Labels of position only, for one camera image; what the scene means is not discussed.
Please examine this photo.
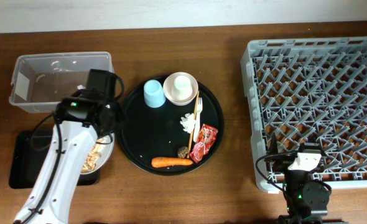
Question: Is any rice and nutshell pile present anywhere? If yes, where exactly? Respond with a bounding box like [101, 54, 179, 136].
[81, 144, 105, 174]

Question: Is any grey round plate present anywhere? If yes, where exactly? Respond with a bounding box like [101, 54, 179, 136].
[83, 133, 114, 175]

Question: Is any orange carrot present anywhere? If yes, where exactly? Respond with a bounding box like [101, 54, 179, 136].
[151, 157, 193, 168]

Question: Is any brown pine cone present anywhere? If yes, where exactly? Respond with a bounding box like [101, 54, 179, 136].
[177, 146, 190, 158]

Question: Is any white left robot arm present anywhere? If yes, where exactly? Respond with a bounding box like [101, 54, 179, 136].
[14, 69, 125, 223]

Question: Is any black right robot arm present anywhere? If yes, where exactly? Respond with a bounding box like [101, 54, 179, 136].
[266, 134, 332, 224]

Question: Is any grey dishwasher rack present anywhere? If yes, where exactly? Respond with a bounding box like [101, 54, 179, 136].
[240, 37, 367, 194]

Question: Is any light blue cup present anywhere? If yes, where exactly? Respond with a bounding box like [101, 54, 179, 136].
[144, 80, 165, 108]

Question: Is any clear plastic bin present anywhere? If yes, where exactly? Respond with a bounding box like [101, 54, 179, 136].
[9, 52, 114, 113]

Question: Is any red snack wrapper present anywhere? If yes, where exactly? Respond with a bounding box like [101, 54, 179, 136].
[190, 124, 218, 164]

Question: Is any rectangular black tray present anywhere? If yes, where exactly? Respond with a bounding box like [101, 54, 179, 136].
[8, 129, 101, 190]

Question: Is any wooden chopstick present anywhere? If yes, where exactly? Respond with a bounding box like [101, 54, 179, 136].
[186, 90, 200, 159]

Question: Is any round black tray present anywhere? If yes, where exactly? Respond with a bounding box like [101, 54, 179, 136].
[114, 83, 224, 175]

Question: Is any pink bowl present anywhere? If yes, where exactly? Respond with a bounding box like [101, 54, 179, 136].
[163, 72, 199, 106]

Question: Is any white cup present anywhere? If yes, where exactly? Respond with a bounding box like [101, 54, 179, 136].
[172, 75, 192, 101]

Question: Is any white plastic fork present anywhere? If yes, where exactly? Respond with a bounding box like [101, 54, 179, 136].
[193, 97, 203, 142]

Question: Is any crumpled white tissue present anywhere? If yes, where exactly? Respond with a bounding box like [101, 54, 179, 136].
[180, 113, 195, 134]

